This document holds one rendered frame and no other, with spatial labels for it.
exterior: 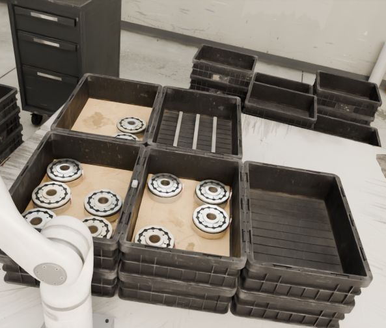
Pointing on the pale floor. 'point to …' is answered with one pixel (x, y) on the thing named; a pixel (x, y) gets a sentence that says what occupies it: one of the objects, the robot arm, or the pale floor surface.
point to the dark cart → (62, 48)
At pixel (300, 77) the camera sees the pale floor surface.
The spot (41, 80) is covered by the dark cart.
